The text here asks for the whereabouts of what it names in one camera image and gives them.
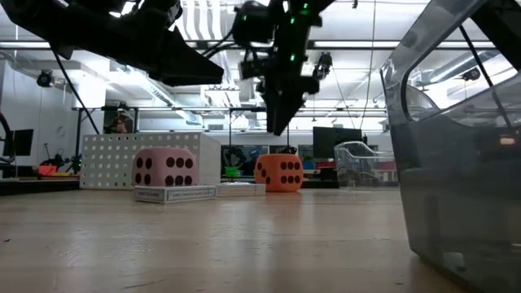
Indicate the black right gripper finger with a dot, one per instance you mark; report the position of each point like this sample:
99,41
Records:
293,106
274,114

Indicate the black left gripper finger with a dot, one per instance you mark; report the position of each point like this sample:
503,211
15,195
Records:
179,61
191,82

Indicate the orange foam die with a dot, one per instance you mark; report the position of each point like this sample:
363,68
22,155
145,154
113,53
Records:
278,173

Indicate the pink foam die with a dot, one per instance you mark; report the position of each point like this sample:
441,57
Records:
165,167

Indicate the blue playing card box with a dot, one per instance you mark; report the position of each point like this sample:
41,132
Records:
175,194

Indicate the black monitor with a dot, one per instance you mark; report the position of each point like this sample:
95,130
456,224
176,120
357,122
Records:
335,142
20,142

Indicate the green background bin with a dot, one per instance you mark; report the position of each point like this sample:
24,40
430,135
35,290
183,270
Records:
232,171

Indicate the white perforated basket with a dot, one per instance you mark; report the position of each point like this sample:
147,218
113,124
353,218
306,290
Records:
211,163

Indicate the clear plastic bin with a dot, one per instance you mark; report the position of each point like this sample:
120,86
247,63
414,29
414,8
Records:
354,163

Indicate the orange background bin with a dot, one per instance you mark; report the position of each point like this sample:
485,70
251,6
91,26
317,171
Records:
47,170

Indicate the smoky grey plastic bin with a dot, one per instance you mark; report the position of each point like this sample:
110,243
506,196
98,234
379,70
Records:
468,203

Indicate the black overhead camera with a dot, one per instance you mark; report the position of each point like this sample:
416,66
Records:
323,65

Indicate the black background workbench frame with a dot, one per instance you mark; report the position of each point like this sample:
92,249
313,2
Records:
230,122

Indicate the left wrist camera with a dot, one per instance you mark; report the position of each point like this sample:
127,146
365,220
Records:
160,12

